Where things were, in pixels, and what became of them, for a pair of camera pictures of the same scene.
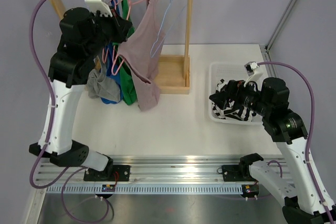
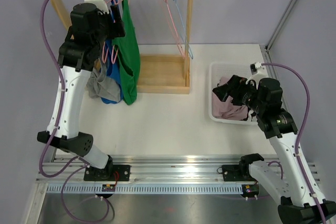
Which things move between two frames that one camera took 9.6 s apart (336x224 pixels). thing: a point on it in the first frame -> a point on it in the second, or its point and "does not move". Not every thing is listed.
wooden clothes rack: x=173 y=76 does not move
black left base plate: x=123 y=172 does not move
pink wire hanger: x=116 y=61 -> x=170 y=22
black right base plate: x=236 y=173 does not move
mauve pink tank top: x=141 y=51 -> x=226 y=110
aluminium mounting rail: x=152 y=169 does not move
